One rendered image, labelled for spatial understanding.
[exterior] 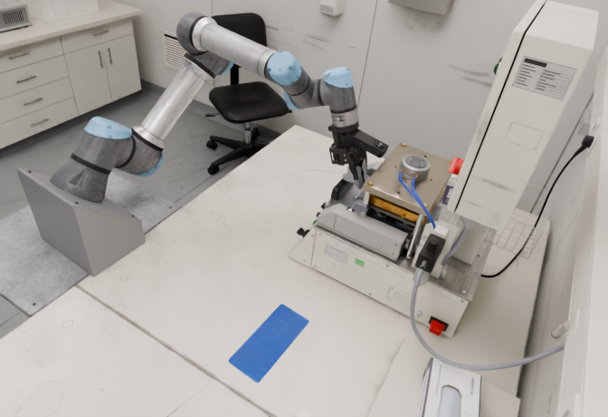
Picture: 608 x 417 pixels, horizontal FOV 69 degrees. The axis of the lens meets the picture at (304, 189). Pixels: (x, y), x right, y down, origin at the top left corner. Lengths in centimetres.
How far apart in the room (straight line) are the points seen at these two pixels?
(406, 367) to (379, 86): 196
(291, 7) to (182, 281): 205
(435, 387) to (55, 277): 106
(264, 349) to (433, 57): 194
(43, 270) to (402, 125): 212
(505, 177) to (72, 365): 109
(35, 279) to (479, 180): 121
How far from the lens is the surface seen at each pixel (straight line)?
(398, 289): 129
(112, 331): 130
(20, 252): 159
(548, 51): 91
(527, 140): 97
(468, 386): 115
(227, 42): 126
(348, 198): 134
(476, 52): 261
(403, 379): 119
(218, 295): 133
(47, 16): 351
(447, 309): 127
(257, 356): 121
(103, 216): 134
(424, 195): 118
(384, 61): 278
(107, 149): 139
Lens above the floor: 178
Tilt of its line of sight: 37 degrees down
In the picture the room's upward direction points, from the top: 7 degrees clockwise
